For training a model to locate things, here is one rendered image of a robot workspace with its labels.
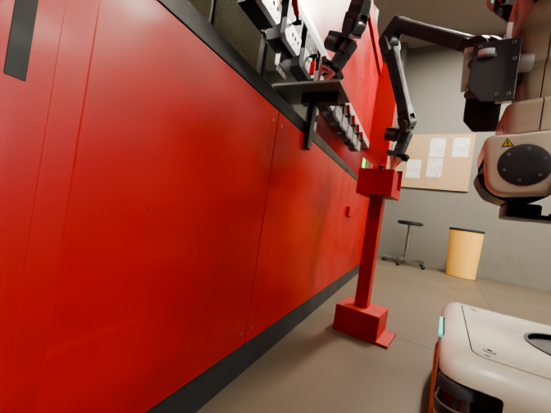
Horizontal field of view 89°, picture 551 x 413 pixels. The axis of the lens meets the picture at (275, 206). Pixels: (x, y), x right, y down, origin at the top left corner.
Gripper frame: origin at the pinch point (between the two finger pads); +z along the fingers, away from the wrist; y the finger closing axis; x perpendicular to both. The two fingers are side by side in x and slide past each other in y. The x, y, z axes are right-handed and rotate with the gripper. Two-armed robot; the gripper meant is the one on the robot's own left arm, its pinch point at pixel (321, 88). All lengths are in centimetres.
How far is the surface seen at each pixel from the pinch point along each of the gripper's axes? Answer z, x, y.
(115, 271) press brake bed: 55, 28, 73
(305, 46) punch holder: -14.5, -23.7, -9.5
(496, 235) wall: -32, 148, -390
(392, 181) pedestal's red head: 12, 39, -31
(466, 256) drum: 16, 129, -330
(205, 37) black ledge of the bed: 16, 6, 61
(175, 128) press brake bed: 33, 16, 65
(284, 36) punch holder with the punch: -7.9, -20.1, 9.9
